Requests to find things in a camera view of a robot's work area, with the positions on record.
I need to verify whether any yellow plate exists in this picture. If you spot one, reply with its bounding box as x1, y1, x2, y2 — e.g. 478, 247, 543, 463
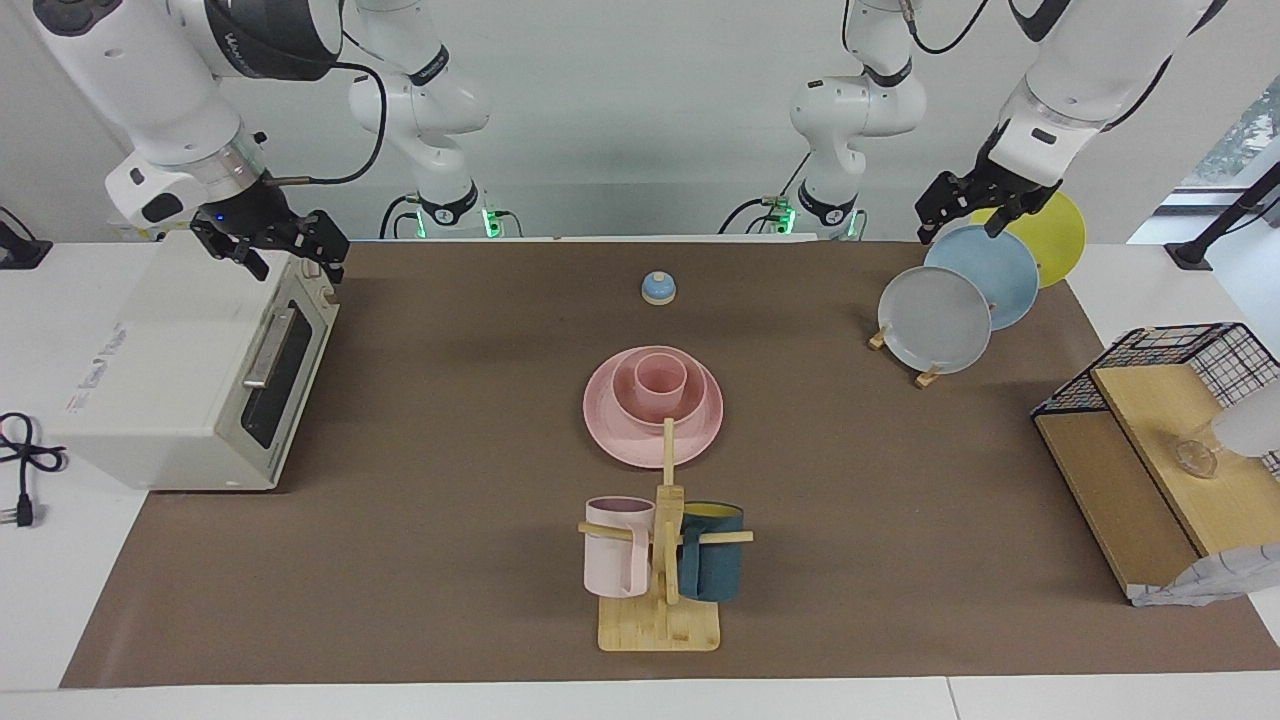
970, 190, 1087, 289

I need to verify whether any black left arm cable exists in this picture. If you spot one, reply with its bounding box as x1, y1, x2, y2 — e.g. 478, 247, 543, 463
905, 0, 991, 54

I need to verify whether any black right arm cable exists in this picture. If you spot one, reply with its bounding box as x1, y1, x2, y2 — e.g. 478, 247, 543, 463
265, 60, 388, 187

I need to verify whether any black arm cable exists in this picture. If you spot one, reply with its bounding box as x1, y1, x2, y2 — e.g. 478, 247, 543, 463
265, 60, 388, 187
905, 0, 991, 54

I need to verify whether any wooden plate rack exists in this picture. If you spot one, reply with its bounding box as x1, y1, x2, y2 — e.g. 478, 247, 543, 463
868, 300, 1001, 388

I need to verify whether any pink plate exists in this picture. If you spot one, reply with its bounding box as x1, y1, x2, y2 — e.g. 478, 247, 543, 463
583, 345, 724, 469

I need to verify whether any black power cable with plug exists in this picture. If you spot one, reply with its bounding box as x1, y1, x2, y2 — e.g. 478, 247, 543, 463
0, 412, 67, 529

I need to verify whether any wooden mug tree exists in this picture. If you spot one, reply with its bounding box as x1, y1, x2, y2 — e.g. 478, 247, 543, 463
577, 418, 754, 653

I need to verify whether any pink bowl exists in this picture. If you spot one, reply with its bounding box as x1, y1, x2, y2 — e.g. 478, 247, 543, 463
612, 347, 709, 428

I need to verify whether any pink mug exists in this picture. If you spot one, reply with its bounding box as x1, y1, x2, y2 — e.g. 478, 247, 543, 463
583, 496, 657, 599

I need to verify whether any clear glass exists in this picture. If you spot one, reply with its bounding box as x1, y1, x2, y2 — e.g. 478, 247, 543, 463
1172, 420, 1227, 480

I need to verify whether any light blue plate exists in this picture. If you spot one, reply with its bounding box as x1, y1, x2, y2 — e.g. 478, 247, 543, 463
923, 224, 1040, 331

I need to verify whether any dark blue mug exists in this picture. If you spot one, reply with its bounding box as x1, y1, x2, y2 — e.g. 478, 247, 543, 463
677, 502, 746, 603

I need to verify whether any pink handleless cup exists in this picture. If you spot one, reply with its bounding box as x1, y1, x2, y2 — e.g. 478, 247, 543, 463
635, 353, 689, 419

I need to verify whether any blurry white object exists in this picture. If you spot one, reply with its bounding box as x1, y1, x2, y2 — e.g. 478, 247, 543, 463
1210, 385, 1280, 463

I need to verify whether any black clamp stand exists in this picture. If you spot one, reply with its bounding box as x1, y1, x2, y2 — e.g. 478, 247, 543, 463
1165, 160, 1280, 271

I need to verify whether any wooden shelf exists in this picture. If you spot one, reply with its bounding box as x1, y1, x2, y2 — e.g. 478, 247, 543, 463
1035, 364, 1280, 603

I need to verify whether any black wire basket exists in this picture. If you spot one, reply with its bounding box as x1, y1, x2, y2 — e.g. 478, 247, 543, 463
1032, 322, 1280, 473

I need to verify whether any white toaster oven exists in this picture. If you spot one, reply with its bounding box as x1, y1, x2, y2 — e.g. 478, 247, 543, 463
50, 230, 341, 493

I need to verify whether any brown table mat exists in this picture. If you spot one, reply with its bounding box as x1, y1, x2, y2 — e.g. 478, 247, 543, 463
58, 240, 1280, 689

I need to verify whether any grey plate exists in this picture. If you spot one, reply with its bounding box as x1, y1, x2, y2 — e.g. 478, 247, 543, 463
878, 265, 993, 375

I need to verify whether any black table clamp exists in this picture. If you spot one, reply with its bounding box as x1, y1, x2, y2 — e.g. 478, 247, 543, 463
0, 207, 53, 271

